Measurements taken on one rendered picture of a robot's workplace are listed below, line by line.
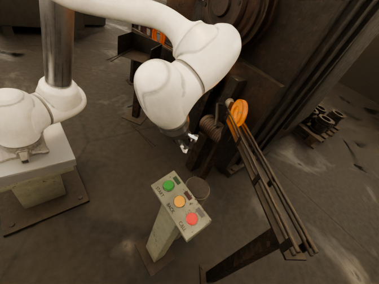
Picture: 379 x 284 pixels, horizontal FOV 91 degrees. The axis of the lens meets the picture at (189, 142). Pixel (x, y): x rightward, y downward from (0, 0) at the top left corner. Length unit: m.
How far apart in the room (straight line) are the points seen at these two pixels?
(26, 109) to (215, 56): 0.78
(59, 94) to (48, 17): 0.30
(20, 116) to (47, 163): 0.23
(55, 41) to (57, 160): 0.51
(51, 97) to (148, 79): 0.72
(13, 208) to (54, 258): 0.37
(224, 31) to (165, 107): 0.22
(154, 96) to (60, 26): 0.58
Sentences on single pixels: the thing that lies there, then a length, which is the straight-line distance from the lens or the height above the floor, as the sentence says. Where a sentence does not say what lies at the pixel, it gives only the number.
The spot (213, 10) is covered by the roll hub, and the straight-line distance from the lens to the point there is 1.30.
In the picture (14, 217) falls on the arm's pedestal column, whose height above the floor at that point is 0.02.
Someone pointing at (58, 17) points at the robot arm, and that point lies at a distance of 0.87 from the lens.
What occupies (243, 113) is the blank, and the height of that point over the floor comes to 0.75.
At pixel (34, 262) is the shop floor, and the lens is 1.32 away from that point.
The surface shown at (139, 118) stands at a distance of 1.94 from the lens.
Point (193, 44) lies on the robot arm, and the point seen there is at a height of 1.10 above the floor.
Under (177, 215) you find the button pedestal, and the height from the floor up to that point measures 0.59.
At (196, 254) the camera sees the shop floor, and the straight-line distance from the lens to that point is 1.33.
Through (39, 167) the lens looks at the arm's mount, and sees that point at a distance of 1.07.
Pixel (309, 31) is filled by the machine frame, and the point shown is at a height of 1.15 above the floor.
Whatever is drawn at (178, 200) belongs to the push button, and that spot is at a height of 0.61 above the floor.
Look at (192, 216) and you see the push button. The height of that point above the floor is 0.61.
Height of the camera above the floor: 1.22
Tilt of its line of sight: 42 degrees down
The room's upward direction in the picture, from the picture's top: 22 degrees clockwise
